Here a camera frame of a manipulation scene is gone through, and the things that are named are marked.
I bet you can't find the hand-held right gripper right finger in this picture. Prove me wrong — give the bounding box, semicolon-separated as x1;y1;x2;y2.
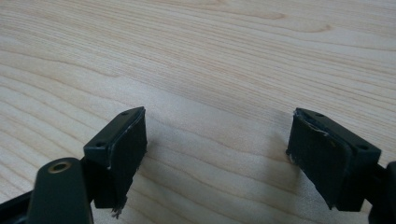
286;107;382;213

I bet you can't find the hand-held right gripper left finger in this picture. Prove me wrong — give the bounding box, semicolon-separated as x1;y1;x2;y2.
81;105;149;219

